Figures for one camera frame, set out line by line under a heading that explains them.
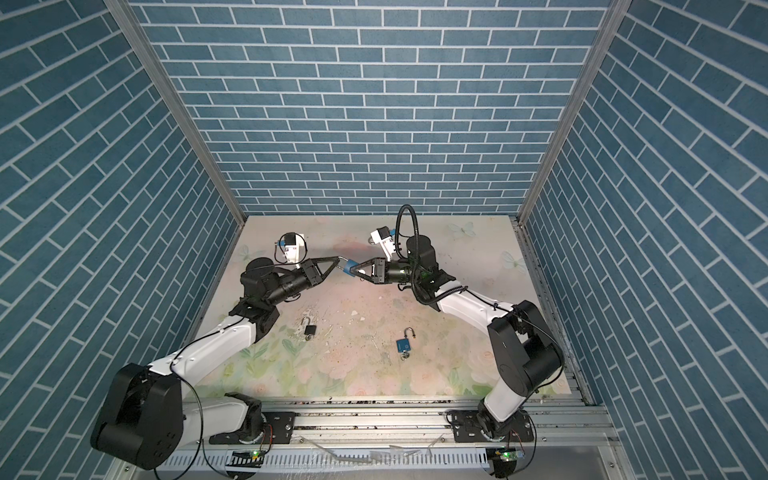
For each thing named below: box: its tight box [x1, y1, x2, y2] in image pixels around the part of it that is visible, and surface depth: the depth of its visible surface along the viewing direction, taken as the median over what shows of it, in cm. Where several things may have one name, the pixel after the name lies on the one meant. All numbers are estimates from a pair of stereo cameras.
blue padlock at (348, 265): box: [342, 259, 359, 277], surface depth 78 cm
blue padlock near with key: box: [396, 327, 416, 361], surface depth 88 cm
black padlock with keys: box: [301, 316, 317, 341], surface depth 93 cm
